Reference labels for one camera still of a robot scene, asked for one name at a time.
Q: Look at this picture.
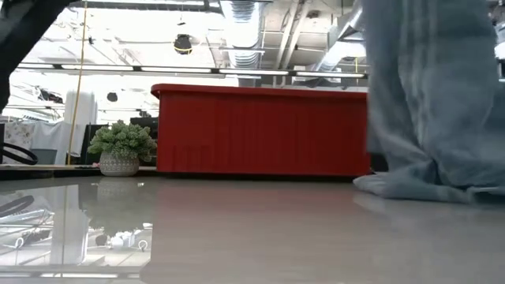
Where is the black cable loop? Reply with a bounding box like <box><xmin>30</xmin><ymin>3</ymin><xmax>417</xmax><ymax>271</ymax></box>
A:
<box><xmin>0</xmin><ymin>142</ymin><xmax>39</xmax><ymax>166</ymax></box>

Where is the black hanging ceiling lamp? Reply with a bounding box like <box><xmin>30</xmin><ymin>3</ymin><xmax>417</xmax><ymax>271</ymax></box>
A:
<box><xmin>173</xmin><ymin>33</ymin><xmax>194</xmax><ymax>56</ymax></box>

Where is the small potted green plant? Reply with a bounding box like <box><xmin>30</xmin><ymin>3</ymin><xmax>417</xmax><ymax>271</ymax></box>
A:
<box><xmin>87</xmin><ymin>120</ymin><xmax>159</xmax><ymax>178</ymax></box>

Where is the blue white striped shirt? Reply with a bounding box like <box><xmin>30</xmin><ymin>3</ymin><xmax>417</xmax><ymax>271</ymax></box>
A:
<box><xmin>353</xmin><ymin>0</ymin><xmax>505</xmax><ymax>204</ymax></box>

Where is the smooth silver ventilation duct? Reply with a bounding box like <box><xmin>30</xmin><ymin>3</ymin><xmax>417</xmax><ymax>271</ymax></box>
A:
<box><xmin>315</xmin><ymin>6</ymin><xmax>368</xmax><ymax>77</ymax></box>

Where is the ribbed silver ventilation duct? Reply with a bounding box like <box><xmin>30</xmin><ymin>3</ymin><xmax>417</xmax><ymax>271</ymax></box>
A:
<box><xmin>219</xmin><ymin>0</ymin><xmax>264</xmax><ymax>88</ymax></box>

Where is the red plastic laundry bin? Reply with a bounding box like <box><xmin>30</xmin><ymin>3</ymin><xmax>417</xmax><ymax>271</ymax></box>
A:
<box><xmin>151</xmin><ymin>83</ymin><xmax>372</xmax><ymax>178</ymax></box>

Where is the yellow cord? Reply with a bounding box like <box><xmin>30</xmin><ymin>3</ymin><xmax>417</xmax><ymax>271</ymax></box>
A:
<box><xmin>65</xmin><ymin>0</ymin><xmax>89</xmax><ymax>166</ymax></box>

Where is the long ceiling light strip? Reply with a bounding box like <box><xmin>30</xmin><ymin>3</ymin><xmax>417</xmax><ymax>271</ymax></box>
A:
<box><xmin>15</xmin><ymin>62</ymin><xmax>368</xmax><ymax>80</ymax></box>

